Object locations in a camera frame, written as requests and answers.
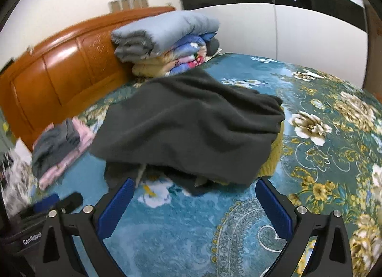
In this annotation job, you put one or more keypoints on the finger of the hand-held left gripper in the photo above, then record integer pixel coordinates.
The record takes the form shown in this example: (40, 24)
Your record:
(44, 203)
(71, 200)

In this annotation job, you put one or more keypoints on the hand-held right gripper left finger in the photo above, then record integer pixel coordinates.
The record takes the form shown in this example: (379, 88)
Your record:
(116, 208)

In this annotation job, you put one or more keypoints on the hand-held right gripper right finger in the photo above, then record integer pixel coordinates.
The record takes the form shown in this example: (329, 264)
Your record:
(273, 208)

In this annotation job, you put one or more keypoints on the dark grey pants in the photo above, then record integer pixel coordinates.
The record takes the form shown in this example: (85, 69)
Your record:
(185, 122)

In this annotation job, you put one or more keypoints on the white and black patterned cloth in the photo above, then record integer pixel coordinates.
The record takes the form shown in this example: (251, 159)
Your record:
(15, 181)

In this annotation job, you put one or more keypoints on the white garment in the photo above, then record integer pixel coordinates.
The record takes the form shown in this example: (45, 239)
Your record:
(140, 174)

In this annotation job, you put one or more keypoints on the olive green fleece garment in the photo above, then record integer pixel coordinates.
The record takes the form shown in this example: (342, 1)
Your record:
(270, 157)

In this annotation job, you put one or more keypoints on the white sheet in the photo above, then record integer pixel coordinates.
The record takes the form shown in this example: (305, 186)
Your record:
(24, 148)

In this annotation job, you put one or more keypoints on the folded pink garment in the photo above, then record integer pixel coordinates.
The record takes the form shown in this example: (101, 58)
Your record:
(83, 138)

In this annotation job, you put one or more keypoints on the teal floral bedspread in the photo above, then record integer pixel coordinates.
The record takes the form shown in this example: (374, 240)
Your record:
(179, 235)

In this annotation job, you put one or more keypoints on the orange wooden headboard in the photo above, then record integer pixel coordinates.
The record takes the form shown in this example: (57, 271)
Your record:
(59, 71)

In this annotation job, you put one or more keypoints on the folded cream quilt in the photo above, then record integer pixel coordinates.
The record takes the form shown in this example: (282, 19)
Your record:
(149, 68)

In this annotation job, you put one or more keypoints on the folded floral quilt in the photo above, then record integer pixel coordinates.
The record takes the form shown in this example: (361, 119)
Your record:
(185, 53)

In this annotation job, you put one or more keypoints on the dark grey pillow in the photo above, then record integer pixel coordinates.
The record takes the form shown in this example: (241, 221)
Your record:
(213, 46)

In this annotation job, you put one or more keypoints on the folded blue-grey quilt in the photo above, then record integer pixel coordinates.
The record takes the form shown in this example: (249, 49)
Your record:
(161, 32)

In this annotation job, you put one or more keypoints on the white and black wardrobe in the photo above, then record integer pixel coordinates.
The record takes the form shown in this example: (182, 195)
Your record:
(238, 26)

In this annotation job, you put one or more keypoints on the wall switch panel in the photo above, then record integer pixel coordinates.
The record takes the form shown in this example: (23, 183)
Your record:
(128, 4)

